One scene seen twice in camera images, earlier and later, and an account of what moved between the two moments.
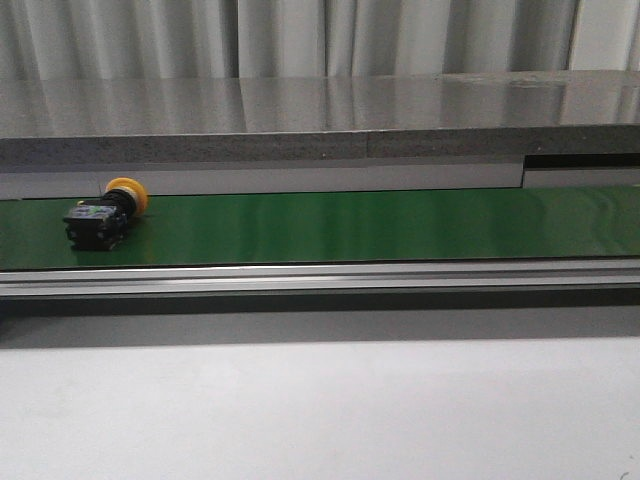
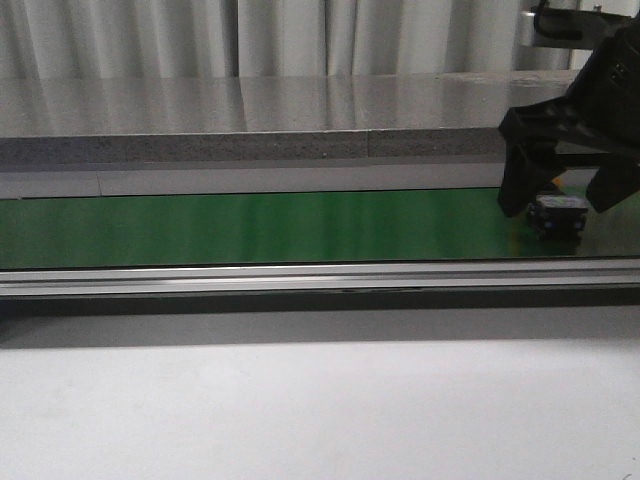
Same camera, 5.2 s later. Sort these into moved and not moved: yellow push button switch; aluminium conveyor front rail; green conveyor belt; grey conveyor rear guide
Moved: yellow push button switch
Not moved: green conveyor belt; grey conveyor rear guide; aluminium conveyor front rail
